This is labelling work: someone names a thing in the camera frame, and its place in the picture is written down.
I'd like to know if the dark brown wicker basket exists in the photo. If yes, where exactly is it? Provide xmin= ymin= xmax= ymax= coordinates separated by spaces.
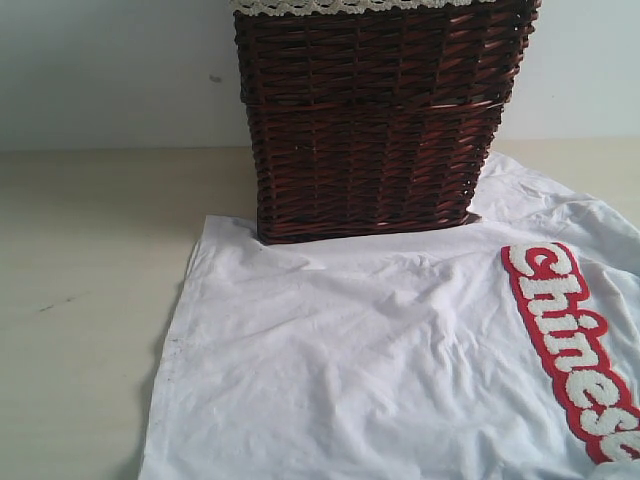
xmin=233 ymin=0 xmax=540 ymax=244

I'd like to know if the white t-shirt red patch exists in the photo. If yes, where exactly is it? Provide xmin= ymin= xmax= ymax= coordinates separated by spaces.
xmin=140 ymin=154 xmax=639 ymax=479

